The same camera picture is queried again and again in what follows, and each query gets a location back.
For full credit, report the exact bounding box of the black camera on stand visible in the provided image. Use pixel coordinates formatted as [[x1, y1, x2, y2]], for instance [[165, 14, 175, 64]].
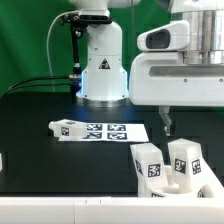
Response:
[[60, 9, 112, 24]]

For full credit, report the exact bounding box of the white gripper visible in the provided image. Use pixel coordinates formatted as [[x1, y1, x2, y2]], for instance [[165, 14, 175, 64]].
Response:
[[129, 20, 224, 136]]

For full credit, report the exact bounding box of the black cable lower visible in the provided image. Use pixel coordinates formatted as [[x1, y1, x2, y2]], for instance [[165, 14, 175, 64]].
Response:
[[0, 83, 82, 100]]

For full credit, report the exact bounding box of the black cable upper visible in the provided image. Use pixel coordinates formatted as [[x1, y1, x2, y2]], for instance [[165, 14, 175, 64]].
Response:
[[6, 76, 82, 93]]

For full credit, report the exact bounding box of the white L-shaped fence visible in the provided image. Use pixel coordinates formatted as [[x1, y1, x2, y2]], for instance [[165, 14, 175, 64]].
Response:
[[0, 154, 224, 224]]

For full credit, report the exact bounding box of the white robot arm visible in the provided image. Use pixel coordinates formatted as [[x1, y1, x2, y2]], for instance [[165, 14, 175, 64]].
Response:
[[69, 0, 224, 134]]

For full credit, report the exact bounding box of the white marker sheet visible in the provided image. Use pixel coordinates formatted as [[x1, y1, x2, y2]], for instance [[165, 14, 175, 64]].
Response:
[[59, 123, 148, 142]]

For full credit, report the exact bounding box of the white round stool seat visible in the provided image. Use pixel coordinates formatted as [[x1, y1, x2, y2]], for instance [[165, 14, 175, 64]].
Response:
[[145, 164, 214, 199]]

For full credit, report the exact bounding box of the black camera stand pole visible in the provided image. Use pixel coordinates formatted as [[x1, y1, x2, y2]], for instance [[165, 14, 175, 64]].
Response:
[[70, 26, 81, 103]]

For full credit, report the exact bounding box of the grey camera cable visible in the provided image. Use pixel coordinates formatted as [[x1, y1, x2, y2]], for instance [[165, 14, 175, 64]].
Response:
[[45, 11, 80, 94]]

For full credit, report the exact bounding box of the black cable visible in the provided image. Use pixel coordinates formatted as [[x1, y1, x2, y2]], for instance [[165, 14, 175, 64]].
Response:
[[6, 76, 82, 93], [0, 83, 82, 100]]

